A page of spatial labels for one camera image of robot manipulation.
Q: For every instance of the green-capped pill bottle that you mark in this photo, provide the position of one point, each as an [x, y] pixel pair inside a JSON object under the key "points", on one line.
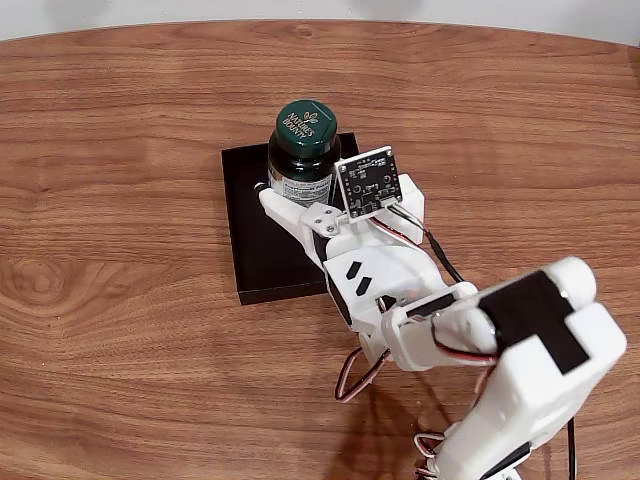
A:
{"points": [[305, 127]]}

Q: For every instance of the black open cardboard box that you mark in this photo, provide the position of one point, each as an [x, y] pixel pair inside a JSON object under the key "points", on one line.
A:
{"points": [[250, 240]]}

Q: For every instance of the camera board on white mount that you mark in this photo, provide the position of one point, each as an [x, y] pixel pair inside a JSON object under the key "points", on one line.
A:
{"points": [[370, 182]]}

